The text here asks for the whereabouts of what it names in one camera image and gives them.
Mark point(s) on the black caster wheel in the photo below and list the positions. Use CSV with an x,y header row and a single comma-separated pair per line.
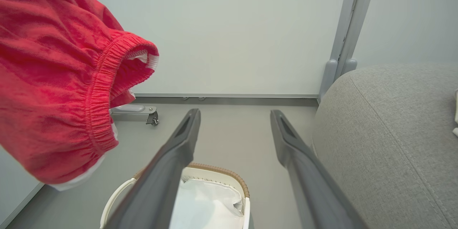
x,y
154,118

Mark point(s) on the grey partition foot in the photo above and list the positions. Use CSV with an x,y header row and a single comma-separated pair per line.
x,y
132,109

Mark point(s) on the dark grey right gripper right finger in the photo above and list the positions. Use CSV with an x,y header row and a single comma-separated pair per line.
x,y
315,189

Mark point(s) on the grey fabric sofa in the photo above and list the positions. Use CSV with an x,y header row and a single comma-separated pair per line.
x,y
393,143

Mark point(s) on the white laundry basket, woven rim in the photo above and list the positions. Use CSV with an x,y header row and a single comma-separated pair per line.
x,y
229,173

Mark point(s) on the grey double partition post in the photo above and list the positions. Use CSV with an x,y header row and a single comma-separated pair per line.
x,y
349,25

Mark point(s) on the small white fabric piece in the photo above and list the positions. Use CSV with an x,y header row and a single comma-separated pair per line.
x,y
456,114

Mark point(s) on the white cloth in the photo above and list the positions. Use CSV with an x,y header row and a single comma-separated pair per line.
x,y
207,207

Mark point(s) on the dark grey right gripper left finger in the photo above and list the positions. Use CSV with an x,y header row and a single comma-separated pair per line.
x,y
161,186

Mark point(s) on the red sports garment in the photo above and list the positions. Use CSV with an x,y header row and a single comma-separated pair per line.
x,y
53,78

